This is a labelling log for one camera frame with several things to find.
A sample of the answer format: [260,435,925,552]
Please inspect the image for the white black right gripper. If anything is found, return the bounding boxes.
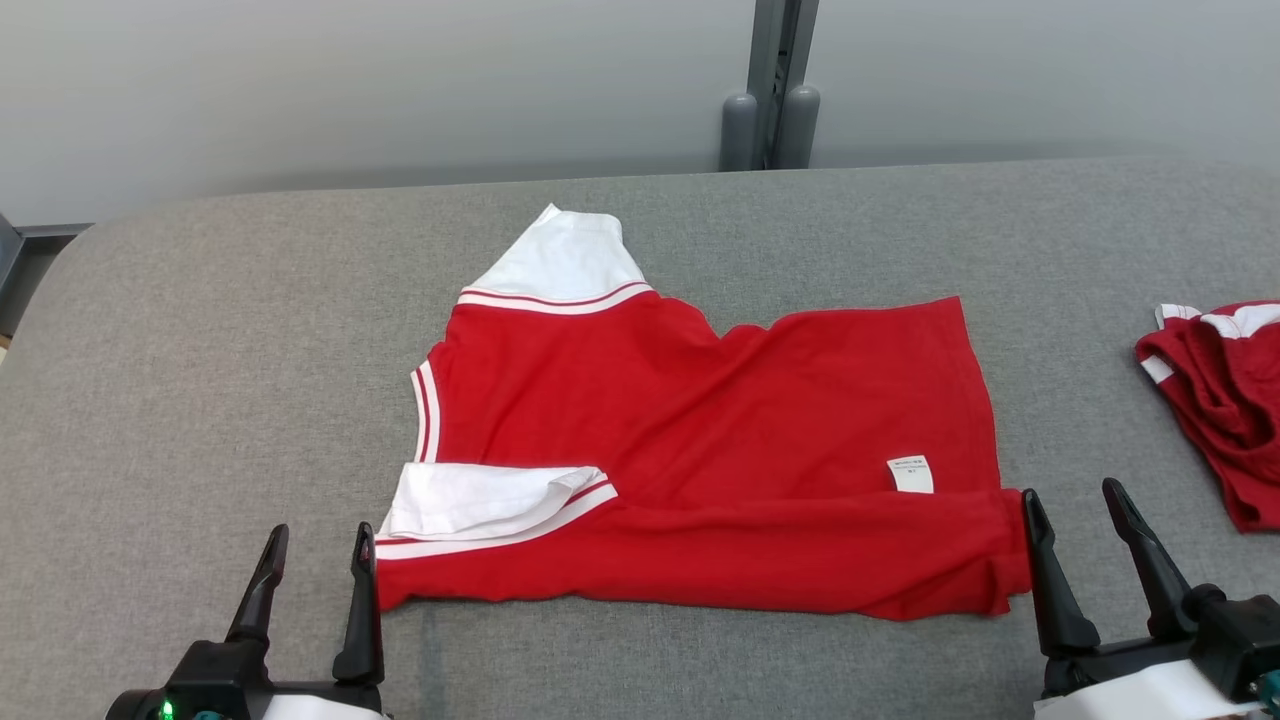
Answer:
[1021,477,1272,720]

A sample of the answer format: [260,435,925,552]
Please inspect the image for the grey partition post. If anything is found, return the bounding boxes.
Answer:
[745,0,821,169]

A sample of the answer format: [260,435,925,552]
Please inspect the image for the grey cylinder post foot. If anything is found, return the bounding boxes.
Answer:
[720,93,759,172]
[775,85,821,169]

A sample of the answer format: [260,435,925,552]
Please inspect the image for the grey fabric sofa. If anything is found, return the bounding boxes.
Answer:
[0,155,1280,720]

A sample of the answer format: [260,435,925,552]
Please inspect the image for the red white t-shirt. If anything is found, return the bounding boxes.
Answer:
[375,204,1033,623]

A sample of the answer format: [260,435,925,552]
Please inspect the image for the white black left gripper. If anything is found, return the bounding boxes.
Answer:
[105,521,392,720]

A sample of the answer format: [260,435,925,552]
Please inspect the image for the grey metal chair frame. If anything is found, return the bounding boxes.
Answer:
[0,213,93,337]

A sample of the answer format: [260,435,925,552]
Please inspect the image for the red white shorts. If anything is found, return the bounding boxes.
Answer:
[1135,300,1280,534]

